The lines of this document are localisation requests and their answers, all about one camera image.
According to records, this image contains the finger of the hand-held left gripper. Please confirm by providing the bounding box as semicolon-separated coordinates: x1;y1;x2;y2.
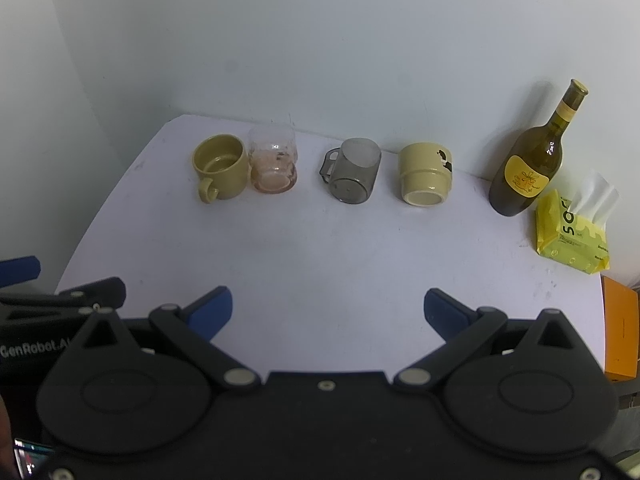
0;255;41;283
0;276;127;322

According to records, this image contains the olive glass wine bottle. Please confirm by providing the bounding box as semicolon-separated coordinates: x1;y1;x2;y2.
488;78;590;218

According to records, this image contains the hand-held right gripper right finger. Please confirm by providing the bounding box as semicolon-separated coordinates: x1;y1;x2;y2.
394;287;597;392

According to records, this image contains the olive ceramic mug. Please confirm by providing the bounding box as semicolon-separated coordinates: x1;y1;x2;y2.
192;133;250;205

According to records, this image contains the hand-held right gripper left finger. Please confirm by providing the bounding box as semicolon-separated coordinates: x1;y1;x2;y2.
64;285;262;389

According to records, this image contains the orange box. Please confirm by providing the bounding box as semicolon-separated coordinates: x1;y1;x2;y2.
601;275;640;382

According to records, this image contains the clear glass cup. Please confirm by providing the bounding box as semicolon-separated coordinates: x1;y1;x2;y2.
248;124;299;194

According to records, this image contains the small lit screen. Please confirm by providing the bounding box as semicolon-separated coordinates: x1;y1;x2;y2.
14;437;53;478

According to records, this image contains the grey transparent plastic cup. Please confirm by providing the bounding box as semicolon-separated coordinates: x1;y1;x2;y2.
319;137;383;206

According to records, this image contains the yellow tissue pack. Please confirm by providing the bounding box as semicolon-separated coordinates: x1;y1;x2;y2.
535;170;621;275

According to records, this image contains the pale yellow cup black print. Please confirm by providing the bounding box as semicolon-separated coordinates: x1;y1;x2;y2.
398;142;454;209

